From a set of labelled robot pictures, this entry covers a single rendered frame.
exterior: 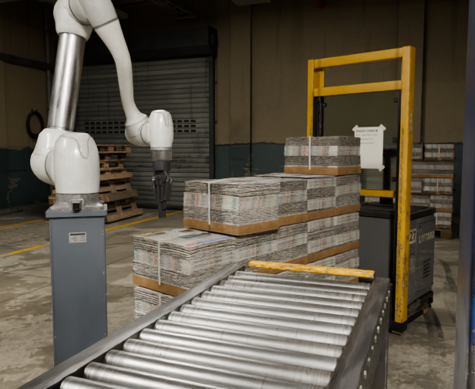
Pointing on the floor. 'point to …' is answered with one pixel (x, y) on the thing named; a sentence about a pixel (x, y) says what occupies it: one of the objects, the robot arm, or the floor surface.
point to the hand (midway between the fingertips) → (162, 209)
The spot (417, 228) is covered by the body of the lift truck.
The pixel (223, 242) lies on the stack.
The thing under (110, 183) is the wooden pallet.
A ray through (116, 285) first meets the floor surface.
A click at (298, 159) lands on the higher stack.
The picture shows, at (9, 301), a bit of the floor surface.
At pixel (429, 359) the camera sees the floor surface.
